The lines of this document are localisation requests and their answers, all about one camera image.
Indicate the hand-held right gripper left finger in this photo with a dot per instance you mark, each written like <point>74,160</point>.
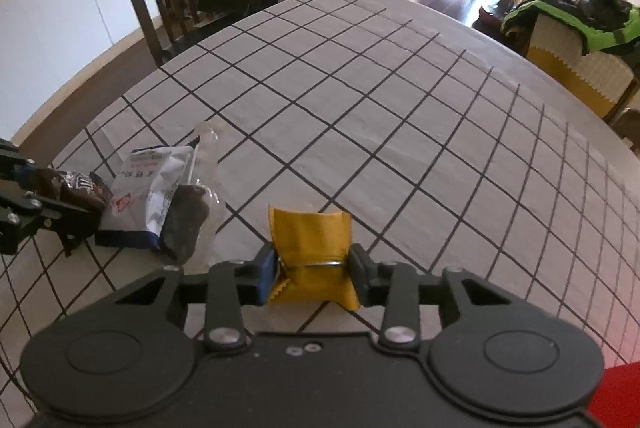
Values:
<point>265,273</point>

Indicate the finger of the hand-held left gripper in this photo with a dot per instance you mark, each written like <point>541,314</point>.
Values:
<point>22,168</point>
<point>55,218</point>

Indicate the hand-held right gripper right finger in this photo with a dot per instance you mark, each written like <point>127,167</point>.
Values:
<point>357,273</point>

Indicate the brown chocolate snack packet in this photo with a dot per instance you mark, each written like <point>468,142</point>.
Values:
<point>70,185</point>

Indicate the yellow snack packet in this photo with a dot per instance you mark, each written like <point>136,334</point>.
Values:
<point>312,238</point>

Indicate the white snack packet blue edge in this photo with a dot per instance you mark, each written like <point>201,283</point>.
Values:
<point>142,188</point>

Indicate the dark brown snack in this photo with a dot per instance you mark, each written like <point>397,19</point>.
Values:
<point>185,218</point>

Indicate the clear plastic bag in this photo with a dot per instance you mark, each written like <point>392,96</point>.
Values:
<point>210,158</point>

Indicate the red box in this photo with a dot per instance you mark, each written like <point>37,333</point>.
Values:
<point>617,398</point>

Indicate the white grid tablecloth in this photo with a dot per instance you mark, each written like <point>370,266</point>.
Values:
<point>375,108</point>

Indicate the beige covered chair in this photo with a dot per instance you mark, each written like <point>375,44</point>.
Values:
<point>580,73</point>

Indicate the green and black jacket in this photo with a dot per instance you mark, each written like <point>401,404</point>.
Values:
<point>595,18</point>

